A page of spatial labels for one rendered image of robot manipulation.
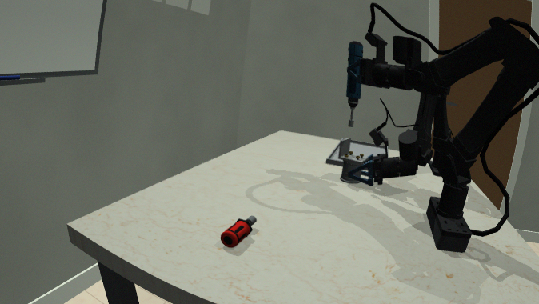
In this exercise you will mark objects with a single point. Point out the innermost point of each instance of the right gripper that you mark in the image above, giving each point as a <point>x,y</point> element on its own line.
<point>388,166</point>

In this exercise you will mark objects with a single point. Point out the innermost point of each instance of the dark grey cylinder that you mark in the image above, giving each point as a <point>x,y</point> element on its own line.
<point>348,166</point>

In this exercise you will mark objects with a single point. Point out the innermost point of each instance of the dark blue nut driver barrel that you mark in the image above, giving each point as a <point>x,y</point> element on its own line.
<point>353,87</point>

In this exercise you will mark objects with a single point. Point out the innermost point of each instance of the grey metal bracket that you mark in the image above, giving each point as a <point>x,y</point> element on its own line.
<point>344,149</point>

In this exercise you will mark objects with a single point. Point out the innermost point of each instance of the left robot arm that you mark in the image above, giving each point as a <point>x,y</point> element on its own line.
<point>521,68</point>

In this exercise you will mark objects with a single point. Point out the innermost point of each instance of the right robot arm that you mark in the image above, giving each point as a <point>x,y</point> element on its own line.
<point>415,145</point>

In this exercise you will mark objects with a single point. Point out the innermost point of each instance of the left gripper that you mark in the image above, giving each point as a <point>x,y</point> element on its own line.
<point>373,72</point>

